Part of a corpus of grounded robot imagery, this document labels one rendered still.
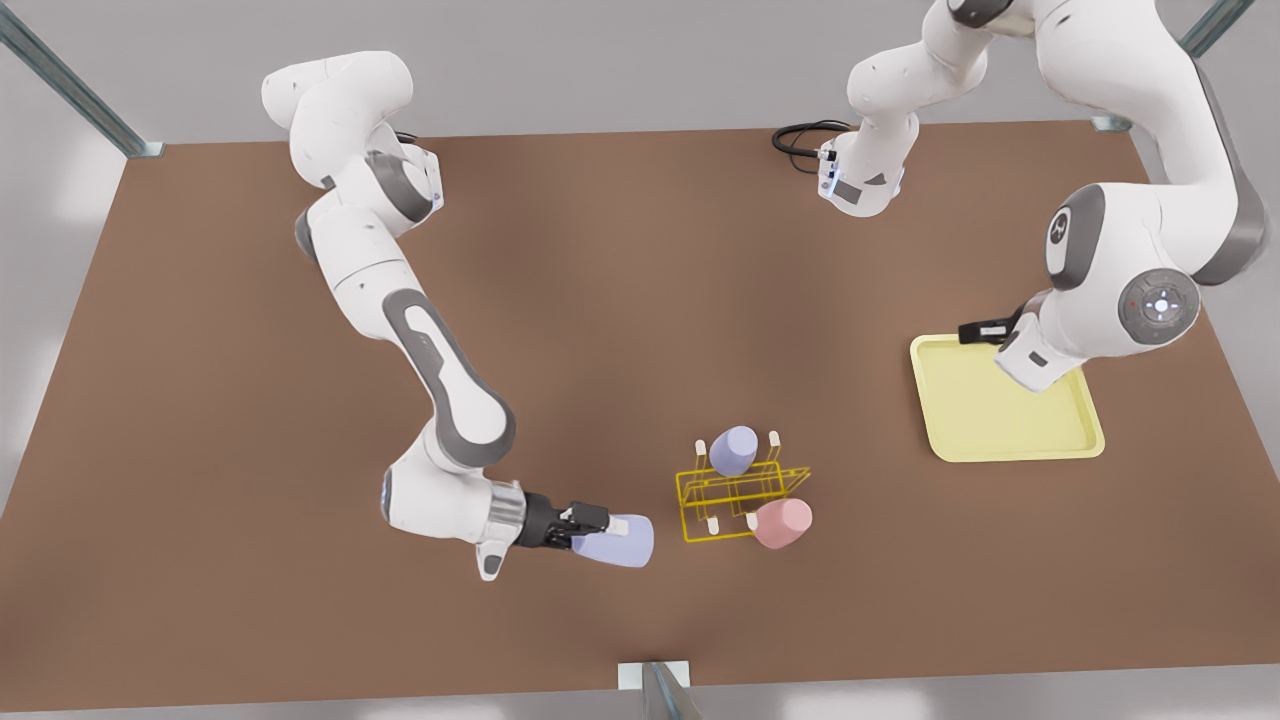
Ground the lavender cup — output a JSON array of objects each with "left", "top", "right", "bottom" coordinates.
[
  {"left": 570, "top": 514, "right": 655, "bottom": 570},
  {"left": 708, "top": 425, "right": 760, "bottom": 479}
]

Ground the yellow square tray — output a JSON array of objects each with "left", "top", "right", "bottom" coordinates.
[{"left": 909, "top": 333, "right": 1107, "bottom": 464}]

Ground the pink cup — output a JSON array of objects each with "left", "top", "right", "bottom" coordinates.
[{"left": 747, "top": 498, "right": 814, "bottom": 551}]

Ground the yellow wire cup rack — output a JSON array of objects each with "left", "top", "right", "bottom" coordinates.
[{"left": 675, "top": 430, "right": 813, "bottom": 545}]

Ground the silver frame post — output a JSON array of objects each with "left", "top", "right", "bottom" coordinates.
[
  {"left": 1091, "top": 0, "right": 1257, "bottom": 134},
  {"left": 0, "top": 5, "right": 165, "bottom": 160},
  {"left": 617, "top": 660, "right": 692, "bottom": 720}
]

